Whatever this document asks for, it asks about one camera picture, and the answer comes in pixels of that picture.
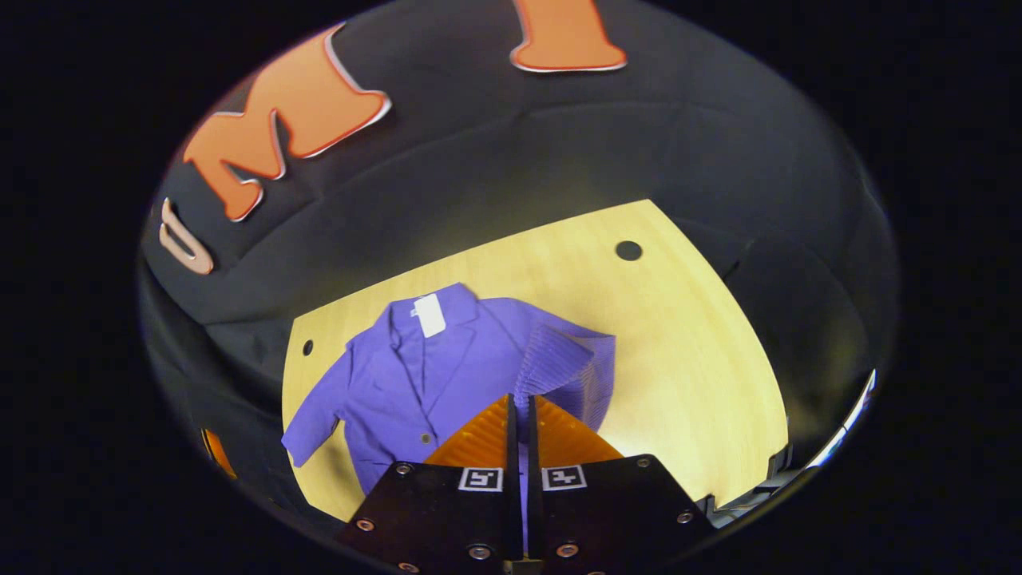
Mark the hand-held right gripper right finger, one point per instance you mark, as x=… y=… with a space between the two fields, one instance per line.
x=533 y=511

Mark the purple knit garment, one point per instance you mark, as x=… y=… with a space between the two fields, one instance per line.
x=447 y=375

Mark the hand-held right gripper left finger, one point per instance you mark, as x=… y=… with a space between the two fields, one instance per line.
x=512 y=511

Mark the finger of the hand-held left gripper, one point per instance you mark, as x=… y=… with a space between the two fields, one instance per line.
x=217 y=451

